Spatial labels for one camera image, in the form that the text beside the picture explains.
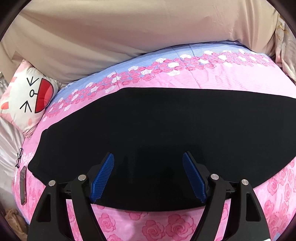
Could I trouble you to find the black pants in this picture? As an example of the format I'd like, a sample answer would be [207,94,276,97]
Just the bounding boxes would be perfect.
[29,88,295,211]

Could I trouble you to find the dark phone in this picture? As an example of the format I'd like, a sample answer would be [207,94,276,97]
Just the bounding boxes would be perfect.
[20,166,27,205]

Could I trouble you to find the eyeglasses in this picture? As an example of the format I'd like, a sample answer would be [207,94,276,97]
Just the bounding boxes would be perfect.
[15,148,23,168]

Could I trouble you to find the silver satin cloth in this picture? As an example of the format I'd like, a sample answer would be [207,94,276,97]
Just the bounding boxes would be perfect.
[0,76,26,200]

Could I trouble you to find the white cat face pillow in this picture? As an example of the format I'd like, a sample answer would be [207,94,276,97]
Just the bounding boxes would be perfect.
[1,60,60,137]

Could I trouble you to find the pink floral bed sheet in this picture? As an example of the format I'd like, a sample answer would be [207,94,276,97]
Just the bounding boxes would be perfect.
[14,42,295,240]

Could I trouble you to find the beige headboard cover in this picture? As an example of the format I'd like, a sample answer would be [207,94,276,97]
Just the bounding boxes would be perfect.
[1,1,280,93]

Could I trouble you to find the pale floral blanket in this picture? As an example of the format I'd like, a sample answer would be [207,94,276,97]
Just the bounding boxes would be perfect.
[275,16,296,83]

